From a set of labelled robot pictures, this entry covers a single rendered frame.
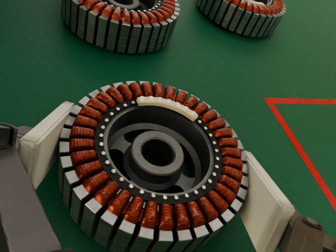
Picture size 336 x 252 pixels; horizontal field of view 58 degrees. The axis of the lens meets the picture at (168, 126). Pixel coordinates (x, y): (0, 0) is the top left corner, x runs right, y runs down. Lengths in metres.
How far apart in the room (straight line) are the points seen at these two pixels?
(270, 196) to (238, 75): 0.18
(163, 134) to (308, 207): 0.12
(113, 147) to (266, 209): 0.10
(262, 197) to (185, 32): 0.23
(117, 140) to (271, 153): 0.13
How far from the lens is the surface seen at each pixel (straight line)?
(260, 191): 0.17
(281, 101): 0.32
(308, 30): 0.51
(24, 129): 0.17
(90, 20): 0.28
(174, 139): 0.19
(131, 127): 0.20
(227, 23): 0.38
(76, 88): 0.25
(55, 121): 0.16
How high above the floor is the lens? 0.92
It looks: 45 degrees down
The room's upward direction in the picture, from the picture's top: 23 degrees clockwise
